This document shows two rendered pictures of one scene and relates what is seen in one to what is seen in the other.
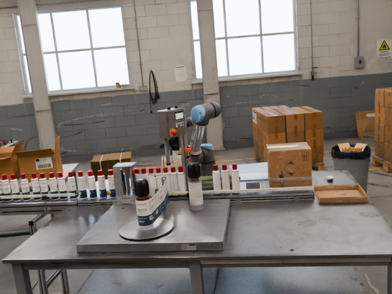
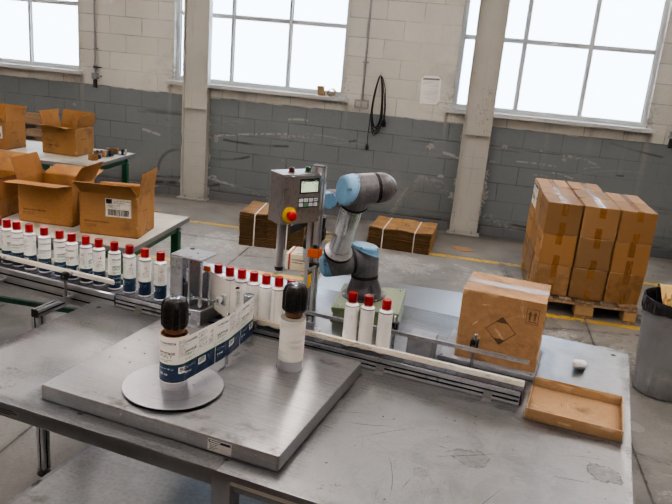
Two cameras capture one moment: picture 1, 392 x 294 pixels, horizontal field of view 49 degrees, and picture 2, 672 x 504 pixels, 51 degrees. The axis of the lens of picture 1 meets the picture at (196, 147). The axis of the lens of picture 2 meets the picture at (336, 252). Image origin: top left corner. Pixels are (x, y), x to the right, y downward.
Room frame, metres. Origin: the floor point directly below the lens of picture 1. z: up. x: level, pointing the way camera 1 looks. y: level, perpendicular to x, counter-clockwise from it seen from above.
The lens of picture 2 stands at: (0.49, -0.52, 1.95)
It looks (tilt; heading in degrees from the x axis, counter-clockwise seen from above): 17 degrees down; 11
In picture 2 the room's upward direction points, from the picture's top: 5 degrees clockwise
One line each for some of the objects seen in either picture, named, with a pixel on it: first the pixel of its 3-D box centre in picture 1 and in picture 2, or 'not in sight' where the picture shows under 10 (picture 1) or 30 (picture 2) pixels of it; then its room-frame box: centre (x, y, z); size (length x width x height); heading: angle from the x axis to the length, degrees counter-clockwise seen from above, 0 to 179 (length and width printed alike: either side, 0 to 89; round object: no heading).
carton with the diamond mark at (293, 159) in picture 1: (288, 164); (503, 319); (3.10, -0.67, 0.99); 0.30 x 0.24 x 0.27; 83
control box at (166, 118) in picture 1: (171, 122); (295, 196); (3.00, 0.15, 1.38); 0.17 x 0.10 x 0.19; 136
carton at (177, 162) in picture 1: (171, 161); (306, 259); (3.46, 0.21, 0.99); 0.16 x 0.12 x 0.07; 91
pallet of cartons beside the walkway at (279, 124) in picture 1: (285, 137); (581, 244); (6.68, -1.42, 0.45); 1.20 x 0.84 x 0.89; 3
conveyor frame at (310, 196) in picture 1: (192, 198); (302, 340); (2.90, 0.06, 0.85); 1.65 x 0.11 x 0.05; 81
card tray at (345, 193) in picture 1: (339, 193); (574, 406); (2.75, -0.93, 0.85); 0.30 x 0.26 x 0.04; 81
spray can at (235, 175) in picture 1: (235, 178); (384, 326); (2.85, -0.25, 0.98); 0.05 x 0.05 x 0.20
